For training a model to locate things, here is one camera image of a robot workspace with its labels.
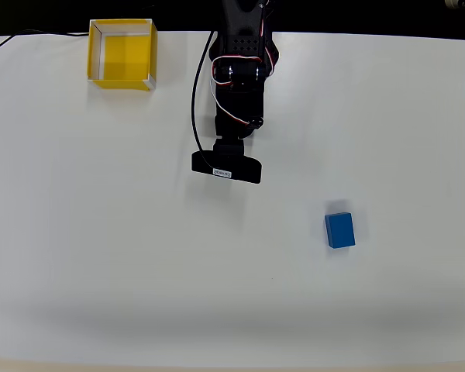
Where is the black camera cable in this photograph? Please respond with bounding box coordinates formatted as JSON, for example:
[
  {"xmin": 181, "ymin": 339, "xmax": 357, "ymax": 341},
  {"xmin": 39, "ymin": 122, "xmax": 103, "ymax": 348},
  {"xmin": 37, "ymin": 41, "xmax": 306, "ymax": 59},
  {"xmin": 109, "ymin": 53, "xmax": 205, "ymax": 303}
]
[{"xmin": 191, "ymin": 30, "xmax": 219, "ymax": 174}]

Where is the blue block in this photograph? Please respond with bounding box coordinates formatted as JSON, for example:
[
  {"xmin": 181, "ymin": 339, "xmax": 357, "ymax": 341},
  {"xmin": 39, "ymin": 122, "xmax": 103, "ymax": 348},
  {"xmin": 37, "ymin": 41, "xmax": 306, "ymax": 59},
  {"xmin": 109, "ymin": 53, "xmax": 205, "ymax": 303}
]
[{"xmin": 324, "ymin": 212, "xmax": 357, "ymax": 250}]

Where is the red white servo wire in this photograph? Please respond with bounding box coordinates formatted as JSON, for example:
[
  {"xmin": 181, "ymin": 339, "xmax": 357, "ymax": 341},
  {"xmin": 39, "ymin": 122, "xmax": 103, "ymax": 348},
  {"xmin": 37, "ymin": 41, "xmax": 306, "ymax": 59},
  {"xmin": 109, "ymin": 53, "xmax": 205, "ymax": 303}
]
[{"xmin": 210, "ymin": 53, "xmax": 275, "ymax": 129}]

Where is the yellow cardboard box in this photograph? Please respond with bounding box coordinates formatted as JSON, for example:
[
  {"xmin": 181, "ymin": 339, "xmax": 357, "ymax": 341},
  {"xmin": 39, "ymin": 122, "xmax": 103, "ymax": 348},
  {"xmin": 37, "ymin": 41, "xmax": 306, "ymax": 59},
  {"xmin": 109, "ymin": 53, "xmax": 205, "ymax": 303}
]
[{"xmin": 87, "ymin": 18, "xmax": 159, "ymax": 93}]

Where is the thin black table cable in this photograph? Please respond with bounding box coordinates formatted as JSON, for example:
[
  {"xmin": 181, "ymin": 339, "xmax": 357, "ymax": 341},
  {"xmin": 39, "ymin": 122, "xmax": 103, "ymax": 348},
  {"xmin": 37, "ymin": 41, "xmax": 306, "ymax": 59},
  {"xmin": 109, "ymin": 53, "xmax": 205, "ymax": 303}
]
[{"xmin": 0, "ymin": 29, "xmax": 91, "ymax": 57}]

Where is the black gripper camera mount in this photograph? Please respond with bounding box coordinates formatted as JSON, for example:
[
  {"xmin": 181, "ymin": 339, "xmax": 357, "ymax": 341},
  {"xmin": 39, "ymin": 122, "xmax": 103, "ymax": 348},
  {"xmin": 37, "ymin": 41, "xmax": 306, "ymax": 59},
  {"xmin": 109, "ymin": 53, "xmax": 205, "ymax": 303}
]
[{"xmin": 191, "ymin": 138, "xmax": 264, "ymax": 185}]

